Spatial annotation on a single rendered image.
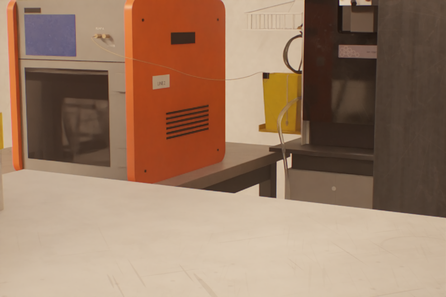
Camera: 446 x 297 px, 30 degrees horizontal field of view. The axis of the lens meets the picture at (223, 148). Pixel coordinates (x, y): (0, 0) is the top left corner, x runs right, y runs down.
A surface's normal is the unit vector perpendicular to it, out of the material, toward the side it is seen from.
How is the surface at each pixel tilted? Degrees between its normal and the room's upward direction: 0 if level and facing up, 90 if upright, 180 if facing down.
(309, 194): 90
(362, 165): 90
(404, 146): 90
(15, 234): 0
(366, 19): 90
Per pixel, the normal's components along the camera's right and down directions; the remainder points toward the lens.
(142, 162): 0.88, 0.07
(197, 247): 0.00, -0.99
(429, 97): -0.65, 0.12
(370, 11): -0.48, 0.14
